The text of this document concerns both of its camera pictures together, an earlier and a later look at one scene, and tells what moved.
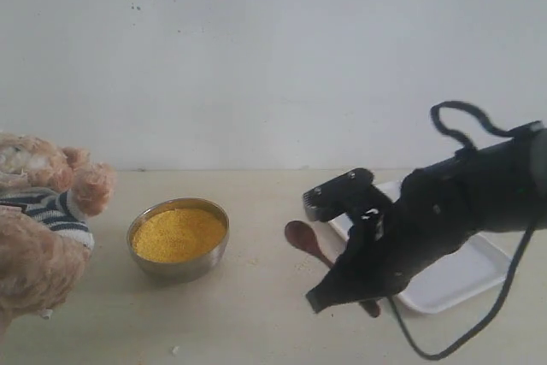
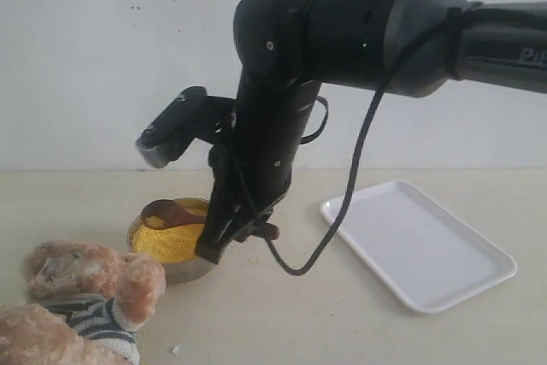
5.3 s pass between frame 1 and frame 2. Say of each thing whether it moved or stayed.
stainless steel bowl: stayed
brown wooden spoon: moved
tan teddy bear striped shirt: moved
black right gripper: moved
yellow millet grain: stayed
